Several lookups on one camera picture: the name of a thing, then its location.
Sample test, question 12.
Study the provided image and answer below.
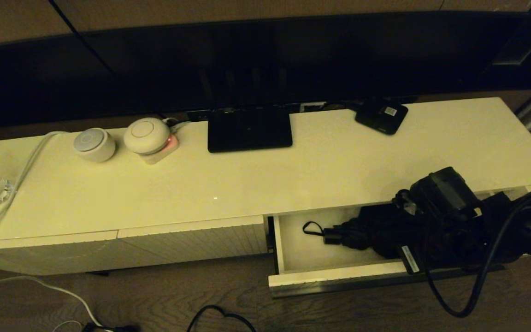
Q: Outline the black umbrella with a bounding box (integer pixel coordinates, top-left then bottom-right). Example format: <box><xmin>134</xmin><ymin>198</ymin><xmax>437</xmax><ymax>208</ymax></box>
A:
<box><xmin>302</xmin><ymin>205</ymin><xmax>432</xmax><ymax>260</ymax></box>

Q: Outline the white cabinet drawer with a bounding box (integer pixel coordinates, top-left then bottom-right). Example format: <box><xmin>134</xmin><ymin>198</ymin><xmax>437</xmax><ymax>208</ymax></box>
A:
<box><xmin>268</xmin><ymin>187</ymin><xmax>531</xmax><ymax>298</ymax></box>

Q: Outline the white low TV cabinet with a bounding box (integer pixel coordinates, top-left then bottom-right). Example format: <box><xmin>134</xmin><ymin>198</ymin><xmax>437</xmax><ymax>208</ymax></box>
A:
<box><xmin>0</xmin><ymin>96</ymin><xmax>531</xmax><ymax>277</ymax></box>

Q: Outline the small black box with sticker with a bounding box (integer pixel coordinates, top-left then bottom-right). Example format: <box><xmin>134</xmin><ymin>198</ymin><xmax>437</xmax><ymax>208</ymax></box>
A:
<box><xmin>355</xmin><ymin>98</ymin><xmax>409</xmax><ymax>135</ymax></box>

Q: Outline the white ribbed cabinet front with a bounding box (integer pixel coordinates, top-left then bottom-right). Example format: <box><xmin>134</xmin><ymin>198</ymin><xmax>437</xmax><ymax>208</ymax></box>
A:
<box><xmin>118</xmin><ymin>215</ymin><xmax>267</xmax><ymax>267</ymax></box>
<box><xmin>0</xmin><ymin>231</ymin><xmax>119</xmax><ymax>277</ymax></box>

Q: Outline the black flat television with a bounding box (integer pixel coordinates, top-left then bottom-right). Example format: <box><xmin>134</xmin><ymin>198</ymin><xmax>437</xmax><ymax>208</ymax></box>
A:
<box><xmin>0</xmin><ymin>12</ymin><xmax>531</xmax><ymax>127</ymax></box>

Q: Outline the white round dome device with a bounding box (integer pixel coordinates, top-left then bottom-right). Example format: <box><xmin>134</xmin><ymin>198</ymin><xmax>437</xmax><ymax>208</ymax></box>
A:
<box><xmin>124</xmin><ymin>118</ymin><xmax>171</xmax><ymax>155</ymax></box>

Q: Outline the black floor plug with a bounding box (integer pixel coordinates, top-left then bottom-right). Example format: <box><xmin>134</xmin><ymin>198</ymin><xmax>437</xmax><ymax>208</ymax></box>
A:
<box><xmin>83</xmin><ymin>324</ymin><xmax>139</xmax><ymax>332</ymax></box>

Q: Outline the white speaker with grey top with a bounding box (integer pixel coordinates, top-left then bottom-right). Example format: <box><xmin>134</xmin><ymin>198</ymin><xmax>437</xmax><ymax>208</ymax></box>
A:
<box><xmin>73</xmin><ymin>128</ymin><xmax>116</xmax><ymax>163</ymax></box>

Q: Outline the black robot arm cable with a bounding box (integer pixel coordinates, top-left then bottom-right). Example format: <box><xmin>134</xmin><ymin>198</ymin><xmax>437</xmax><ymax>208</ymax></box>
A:
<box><xmin>424</xmin><ymin>184</ymin><xmax>531</xmax><ymax>319</ymax></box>

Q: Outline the black television base plate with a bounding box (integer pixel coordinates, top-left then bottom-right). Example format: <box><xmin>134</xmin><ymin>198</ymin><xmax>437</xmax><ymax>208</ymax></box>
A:
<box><xmin>207</xmin><ymin>107</ymin><xmax>293</xmax><ymax>153</ymax></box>

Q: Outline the black floor cable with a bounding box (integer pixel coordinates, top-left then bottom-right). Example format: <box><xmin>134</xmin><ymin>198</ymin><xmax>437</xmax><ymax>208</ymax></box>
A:
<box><xmin>186</xmin><ymin>305</ymin><xmax>257</xmax><ymax>332</ymax></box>

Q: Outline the thin white cable loop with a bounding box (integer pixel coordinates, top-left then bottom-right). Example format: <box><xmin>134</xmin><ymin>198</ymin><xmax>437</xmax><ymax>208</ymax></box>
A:
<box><xmin>53</xmin><ymin>319</ymin><xmax>84</xmax><ymax>332</ymax></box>

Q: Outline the thick white power cable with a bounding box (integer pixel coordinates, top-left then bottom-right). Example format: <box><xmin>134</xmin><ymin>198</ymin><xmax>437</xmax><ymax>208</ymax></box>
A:
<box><xmin>0</xmin><ymin>131</ymin><xmax>98</xmax><ymax>329</ymax></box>

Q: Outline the thin black wall cable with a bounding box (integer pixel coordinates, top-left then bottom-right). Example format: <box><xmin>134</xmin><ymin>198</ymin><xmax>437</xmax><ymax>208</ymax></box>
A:
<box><xmin>48</xmin><ymin>0</ymin><xmax>167</xmax><ymax>119</ymax></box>

